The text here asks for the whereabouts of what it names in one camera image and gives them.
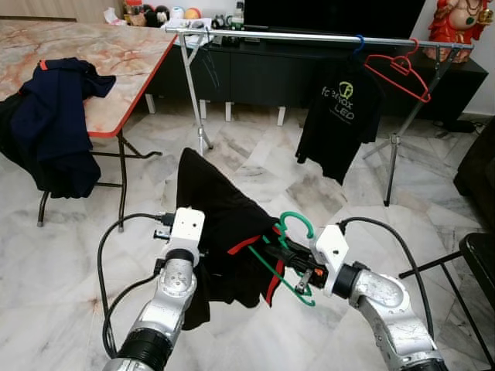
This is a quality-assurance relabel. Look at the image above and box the black shirt with red trim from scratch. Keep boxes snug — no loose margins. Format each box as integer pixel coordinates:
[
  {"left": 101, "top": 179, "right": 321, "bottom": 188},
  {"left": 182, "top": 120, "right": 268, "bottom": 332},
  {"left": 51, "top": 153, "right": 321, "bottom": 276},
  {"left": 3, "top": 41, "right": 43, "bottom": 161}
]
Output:
[{"left": 176, "top": 148, "right": 291, "bottom": 331}]

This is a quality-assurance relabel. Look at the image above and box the black television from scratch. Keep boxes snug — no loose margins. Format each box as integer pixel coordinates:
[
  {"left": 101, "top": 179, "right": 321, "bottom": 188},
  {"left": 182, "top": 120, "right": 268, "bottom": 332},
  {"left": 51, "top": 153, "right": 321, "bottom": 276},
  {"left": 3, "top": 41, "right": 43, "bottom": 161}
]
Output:
[{"left": 242, "top": 0, "right": 428, "bottom": 39}]

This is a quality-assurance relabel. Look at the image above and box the pink tissue box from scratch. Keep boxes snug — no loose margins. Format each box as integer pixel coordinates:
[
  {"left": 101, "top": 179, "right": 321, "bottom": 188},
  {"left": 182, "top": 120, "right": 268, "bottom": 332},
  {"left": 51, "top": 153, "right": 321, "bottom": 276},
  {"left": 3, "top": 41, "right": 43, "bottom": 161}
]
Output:
[{"left": 103, "top": 8, "right": 128, "bottom": 24}]

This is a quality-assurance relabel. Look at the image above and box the green plastic hanger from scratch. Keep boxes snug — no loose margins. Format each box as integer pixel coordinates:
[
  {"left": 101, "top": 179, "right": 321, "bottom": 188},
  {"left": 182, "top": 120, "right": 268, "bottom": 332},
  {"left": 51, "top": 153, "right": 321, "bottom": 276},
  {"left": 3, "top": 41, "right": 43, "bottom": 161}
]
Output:
[{"left": 249, "top": 211, "right": 318, "bottom": 308}]

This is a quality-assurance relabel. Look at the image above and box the red gold figurine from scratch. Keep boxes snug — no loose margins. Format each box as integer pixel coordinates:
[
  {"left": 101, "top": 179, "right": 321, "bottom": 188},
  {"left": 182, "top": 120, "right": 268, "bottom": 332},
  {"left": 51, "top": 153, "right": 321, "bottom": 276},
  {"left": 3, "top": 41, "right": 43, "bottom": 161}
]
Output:
[{"left": 428, "top": 0, "right": 495, "bottom": 63}]

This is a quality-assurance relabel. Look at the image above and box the dark grey sofa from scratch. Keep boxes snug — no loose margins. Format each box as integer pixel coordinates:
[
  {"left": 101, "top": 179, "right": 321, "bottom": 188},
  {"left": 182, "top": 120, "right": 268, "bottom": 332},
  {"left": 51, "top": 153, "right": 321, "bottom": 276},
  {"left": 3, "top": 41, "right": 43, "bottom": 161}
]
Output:
[{"left": 454, "top": 116, "right": 495, "bottom": 229}]

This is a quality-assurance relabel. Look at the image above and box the navy blue garment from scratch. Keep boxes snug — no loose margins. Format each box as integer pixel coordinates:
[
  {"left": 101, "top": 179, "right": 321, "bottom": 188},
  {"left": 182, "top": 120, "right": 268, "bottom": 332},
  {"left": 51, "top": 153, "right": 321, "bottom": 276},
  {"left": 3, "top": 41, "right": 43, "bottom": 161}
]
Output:
[{"left": 8, "top": 56, "right": 117, "bottom": 198}]

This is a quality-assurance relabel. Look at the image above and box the blue plastic hanger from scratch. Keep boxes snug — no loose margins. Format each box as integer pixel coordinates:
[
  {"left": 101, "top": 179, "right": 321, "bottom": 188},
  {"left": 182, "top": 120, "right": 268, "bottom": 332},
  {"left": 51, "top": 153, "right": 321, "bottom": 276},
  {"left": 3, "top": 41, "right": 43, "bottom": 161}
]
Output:
[{"left": 350, "top": 33, "right": 368, "bottom": 56}]

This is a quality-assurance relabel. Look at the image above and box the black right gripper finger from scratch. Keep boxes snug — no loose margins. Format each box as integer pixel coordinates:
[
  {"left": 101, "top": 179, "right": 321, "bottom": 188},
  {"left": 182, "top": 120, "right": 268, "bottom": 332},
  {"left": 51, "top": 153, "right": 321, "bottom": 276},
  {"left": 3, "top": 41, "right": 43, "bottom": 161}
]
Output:
[
  {"left": 261, "top": 243, "right": 299, "bottom": 273},
  {"left": 267, "top": 228, "right": 299, "bottom": 256}
]

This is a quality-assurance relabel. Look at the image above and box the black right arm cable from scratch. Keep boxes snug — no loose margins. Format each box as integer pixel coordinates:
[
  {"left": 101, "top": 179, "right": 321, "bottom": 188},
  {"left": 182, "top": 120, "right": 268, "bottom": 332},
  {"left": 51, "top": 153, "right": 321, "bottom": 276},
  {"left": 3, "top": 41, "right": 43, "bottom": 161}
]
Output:
[{"left": 338, "top": 216, "right": 425, "bottom": 318}]

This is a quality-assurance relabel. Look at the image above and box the black shirt with green logo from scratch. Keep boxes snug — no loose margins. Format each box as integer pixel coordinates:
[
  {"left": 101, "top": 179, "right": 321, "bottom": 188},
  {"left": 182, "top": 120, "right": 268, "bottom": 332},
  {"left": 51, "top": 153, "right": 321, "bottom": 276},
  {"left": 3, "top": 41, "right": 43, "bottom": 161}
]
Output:
[{"left": 295, "top": 50, "right": 385, "bottom": 185}]

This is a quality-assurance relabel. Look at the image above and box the white paper stack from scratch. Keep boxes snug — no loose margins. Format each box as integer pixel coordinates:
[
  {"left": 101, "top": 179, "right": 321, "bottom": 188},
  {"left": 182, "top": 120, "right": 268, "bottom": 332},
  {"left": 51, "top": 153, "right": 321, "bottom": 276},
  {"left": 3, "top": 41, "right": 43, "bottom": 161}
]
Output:
[{"left": 166, "top": 19, "right": 213, "bottom": 33}]

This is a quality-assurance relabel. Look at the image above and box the marble folding table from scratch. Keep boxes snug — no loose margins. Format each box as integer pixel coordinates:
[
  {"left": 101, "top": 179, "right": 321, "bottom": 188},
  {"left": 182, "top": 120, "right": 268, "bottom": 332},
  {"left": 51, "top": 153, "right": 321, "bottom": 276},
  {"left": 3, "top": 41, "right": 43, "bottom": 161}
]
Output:
[{"left": 0, "top": 19, "right": 177, "bottom": 230}]

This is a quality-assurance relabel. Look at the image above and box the red plastic hanger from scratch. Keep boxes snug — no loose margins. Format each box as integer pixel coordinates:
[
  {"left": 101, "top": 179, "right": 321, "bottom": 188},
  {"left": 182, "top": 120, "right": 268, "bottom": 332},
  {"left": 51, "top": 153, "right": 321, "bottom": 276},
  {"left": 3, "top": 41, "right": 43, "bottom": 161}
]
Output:
[{"left": 364, "top": 39, "right": 432, "bottom": 104}]

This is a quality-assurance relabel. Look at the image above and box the plain black garment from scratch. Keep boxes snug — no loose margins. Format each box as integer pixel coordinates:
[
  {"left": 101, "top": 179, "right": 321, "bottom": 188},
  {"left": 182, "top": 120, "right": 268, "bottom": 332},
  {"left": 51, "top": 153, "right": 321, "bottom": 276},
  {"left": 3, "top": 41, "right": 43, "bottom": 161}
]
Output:
[{"left": 0, "top": 93, "right": 39, "bottom": 175}]

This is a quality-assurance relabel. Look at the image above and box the black TV cabinet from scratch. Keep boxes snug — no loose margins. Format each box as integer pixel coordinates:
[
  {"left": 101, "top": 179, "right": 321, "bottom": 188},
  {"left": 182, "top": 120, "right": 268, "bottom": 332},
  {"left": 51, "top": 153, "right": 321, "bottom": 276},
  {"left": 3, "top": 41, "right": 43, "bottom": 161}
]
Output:
[{"left": 147, "top": 35, "right": 490, "bottom": 124}]

